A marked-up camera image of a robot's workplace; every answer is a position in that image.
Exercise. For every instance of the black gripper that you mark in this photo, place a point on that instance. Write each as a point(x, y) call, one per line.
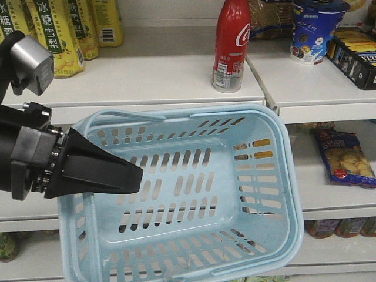
point(80, 167)

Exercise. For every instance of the light blue plastic basket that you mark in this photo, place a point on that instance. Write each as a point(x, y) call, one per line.
point(218, 198)

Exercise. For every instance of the red coke aluminium bottle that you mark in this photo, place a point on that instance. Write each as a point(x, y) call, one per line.
point(232, 37)

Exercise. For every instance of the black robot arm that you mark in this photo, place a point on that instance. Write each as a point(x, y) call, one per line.
point(11, 118)

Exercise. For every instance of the white shelf unit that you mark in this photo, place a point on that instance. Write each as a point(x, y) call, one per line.
point(166, 62)

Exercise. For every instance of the breakfast biscuit bag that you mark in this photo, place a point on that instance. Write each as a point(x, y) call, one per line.
point(271, 19)

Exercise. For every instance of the blue cookie bag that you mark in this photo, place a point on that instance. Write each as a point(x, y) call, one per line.
point(344, 159)

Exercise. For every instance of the blue cookie cup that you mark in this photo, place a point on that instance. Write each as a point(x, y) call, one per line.
point(314, 25)

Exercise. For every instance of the black yellow snack box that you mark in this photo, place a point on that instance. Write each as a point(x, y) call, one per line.
point(353, 53)

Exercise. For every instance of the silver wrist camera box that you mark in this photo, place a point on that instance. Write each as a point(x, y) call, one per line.
point(33, 65)

